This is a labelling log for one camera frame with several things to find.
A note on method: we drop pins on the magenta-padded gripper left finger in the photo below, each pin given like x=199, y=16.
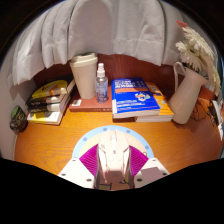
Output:
x=86, y=160

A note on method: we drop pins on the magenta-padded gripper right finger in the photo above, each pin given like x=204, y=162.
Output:
x=140, y=160

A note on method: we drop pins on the pink computer mouse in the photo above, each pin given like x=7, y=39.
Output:
x=113, y=153

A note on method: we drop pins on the round cartoon print mouse pad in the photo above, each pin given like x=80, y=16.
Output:
x=88, y=140

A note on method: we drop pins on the reddish brown flat book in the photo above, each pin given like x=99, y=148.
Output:
x=86, y=105

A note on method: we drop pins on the orange cover book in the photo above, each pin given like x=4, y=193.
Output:
x=163, y=106

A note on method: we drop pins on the white and yellow book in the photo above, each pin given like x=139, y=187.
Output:
x=43, y=117

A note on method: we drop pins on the blue cover book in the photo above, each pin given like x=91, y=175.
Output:
x=133, y=96

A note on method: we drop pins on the black spine book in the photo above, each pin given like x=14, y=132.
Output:
x=46, y=100
x=46, y=107

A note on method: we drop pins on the clear spray bottle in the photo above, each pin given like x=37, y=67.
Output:
x=101, y=88

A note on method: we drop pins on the white ceramic jug vase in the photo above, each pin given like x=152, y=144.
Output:
x=186, y=100

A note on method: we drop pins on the green and black mug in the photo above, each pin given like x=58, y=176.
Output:
x=18, y=120

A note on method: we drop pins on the cream travel cup with lid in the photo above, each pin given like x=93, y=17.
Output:
x=84, y=78

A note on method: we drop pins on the white daisy flower bunch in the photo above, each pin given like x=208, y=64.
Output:
x=198, y=50

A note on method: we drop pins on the white curtain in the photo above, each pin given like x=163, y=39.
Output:
x=110, y=30

